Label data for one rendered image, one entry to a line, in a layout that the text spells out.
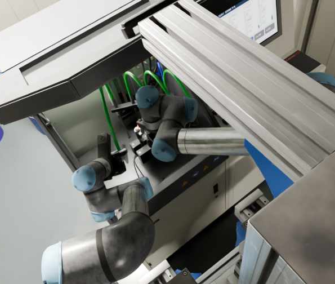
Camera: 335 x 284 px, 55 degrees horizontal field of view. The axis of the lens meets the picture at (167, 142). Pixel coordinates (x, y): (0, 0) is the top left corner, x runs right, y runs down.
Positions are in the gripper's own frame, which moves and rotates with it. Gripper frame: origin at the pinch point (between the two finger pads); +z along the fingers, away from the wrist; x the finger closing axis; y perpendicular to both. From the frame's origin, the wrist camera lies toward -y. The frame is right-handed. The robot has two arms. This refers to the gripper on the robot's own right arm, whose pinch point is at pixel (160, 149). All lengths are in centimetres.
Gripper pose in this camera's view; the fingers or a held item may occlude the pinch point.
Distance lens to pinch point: 130.6
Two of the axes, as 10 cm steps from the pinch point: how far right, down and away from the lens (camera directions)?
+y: 5.8, 6.2, -5.3
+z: 1.5, 5.6, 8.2
